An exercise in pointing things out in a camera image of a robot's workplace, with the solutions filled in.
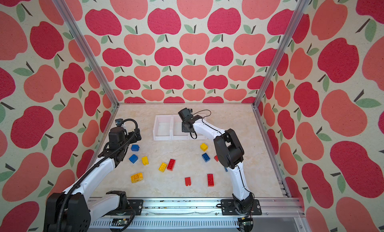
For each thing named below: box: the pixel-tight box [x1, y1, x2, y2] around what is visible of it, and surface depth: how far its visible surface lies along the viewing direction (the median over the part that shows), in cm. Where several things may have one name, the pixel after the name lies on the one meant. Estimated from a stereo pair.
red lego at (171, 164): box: [167, 158, 176, 171], surface depth 90 cm
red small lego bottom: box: [184, 177, 191, 186], surface depth 84 cm
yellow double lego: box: [130, 172, 144, 183], surface depth 82 cm
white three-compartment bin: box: [153, 114, 208, 141], surface depth 104 cm
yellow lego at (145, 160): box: [141, 156, 150, 166], surface depth 90 cm
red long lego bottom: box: [207, 174, 215, 187], surface depth 82 cm
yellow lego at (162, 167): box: [158, 162, 168, 173], surface depth 88 cm
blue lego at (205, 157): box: [201, 152, 211, 163], surface depth 93 cm
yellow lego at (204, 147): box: [199, 143, 209, 152], surface depth 97 cm
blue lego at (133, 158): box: [128, 154, 139, 164], surface depth 92 cm
